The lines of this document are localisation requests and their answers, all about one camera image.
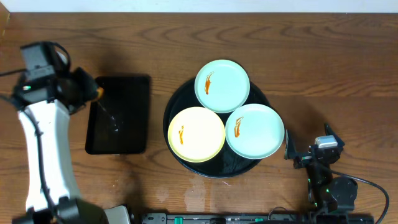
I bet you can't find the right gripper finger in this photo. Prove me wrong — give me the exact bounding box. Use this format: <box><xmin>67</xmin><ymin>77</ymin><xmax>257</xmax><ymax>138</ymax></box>
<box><xmin>324</xmin><ymin>123</ymin><xmax>345</xmax><ymax>147</ymax></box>
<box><xmin>284</xmin><ymin>129</ymin><xmax>297</xmax><ymax>160</ymax></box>

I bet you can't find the light blue plate top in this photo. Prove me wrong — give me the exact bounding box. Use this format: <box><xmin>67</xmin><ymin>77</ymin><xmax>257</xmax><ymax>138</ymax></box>
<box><xmin>194</xmin><ymin>59</ymin><xmax>250</xmax><ymax>113</ymax></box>

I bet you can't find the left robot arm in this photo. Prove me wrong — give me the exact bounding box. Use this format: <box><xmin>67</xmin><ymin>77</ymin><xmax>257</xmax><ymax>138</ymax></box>
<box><xmin>11</xmin><ymin>68</ymin><xmax>131</xmax><ymax>224</ymax></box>

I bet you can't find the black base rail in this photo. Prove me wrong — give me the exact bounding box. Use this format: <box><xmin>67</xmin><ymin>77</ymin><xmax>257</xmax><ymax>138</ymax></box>
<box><xmin>141</xmin><ymin>212</ymin><xmax>375</xmax><ymax>224</ymax></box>

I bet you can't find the black rectangular tray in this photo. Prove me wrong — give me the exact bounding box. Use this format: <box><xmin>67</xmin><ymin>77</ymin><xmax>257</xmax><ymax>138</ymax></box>
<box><xmin>85</xmin><ymin>74</ymin><xmax>151</xmax><ymax>155</ymax></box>

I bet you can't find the light blue plate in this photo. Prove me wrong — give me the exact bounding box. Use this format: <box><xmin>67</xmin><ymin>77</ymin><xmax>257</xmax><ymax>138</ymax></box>
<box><xmin>225</xmin><ymin>103</ymin><xmax>285</xmax><ymax>159</ymax></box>
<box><xmin>194</xmin><ymin>59</ymin><xmax>250</xmax><ymax>113</ymax></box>

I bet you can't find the light blue plate right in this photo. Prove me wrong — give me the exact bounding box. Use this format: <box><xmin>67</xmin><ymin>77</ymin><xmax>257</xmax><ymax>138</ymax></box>
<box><xmin>225</xmin><ymin>103</ymin><xmax>285</xmax><ymax>159</ymax></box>

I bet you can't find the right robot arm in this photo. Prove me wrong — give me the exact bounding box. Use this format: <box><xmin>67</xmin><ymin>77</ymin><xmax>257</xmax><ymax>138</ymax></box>
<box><xmin>284</xmin><ymin>124</ymin><xmax>358</xmax><ymax>213</ymax></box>

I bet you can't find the yellow plate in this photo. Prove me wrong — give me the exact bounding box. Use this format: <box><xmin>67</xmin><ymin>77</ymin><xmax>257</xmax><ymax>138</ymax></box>
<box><xmin>167</xmin><ymin>106</ymin><xmax>226</xmax><ymax>163</ymax></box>

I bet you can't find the orange green sponge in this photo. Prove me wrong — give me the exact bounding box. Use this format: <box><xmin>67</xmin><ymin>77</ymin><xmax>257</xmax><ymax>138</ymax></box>
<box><xmin>95</xmin><ymin>87</ymin><xmax>104</xmax><ymax>100</ymax></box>

